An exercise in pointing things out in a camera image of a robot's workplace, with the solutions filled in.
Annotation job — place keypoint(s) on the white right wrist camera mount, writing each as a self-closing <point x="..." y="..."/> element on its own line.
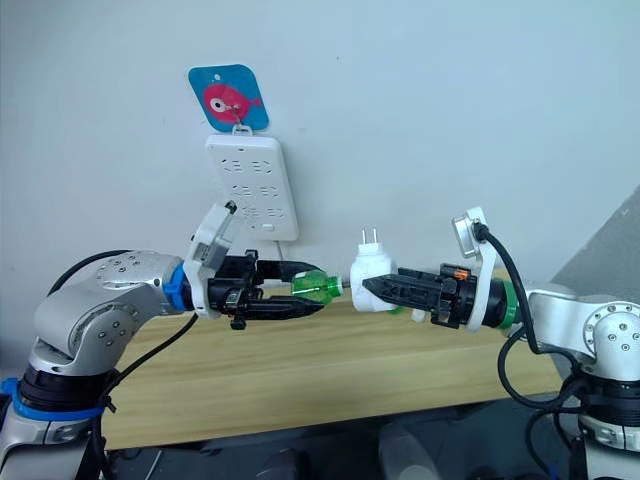
<point x="482" y="280"/>

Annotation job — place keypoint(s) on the dark grey rounded shape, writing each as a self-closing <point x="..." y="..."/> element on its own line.
<point x="405" y="450"/>

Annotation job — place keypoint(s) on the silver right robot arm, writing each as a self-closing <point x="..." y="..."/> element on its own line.
<point x="600" y="320"/>

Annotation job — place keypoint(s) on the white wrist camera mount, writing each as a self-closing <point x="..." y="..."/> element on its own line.
<point x="205" y="260"/>
<point x="482" y="280"/>

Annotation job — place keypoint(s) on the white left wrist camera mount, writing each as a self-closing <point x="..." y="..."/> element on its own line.
<point x="205" y="260"/>

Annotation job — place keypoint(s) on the white bottle cap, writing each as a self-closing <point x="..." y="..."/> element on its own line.
<point x="419" y="316"/>

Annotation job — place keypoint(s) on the blue fish wall hook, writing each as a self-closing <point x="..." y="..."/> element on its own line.
<point x="240" y="85"/>

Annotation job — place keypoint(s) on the green repellent liquid bottle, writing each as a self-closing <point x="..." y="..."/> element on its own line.
<point x="320" y="287"/>
<point x="397" y="310"/>

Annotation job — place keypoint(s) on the grey slanted panel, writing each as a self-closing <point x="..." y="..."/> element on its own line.
<point x="605" y="240"/>

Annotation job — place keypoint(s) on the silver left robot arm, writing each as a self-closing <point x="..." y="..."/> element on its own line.
<point x="125" y="280"/>

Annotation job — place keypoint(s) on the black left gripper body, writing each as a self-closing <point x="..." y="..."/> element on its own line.
<point x="230" y="295"/>

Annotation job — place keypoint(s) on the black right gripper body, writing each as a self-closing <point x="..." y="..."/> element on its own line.
<point x="452" y="300"/>

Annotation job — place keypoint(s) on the white power strip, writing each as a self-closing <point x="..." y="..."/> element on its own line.
<point x="260" y="150"/>

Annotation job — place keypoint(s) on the white mosquito repellent heater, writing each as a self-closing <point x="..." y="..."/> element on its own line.
<point x="365" y="270"/>

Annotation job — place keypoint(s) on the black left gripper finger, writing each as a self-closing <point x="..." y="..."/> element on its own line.
<point x="285" y="307"/>
<point x="285" y="270"/>

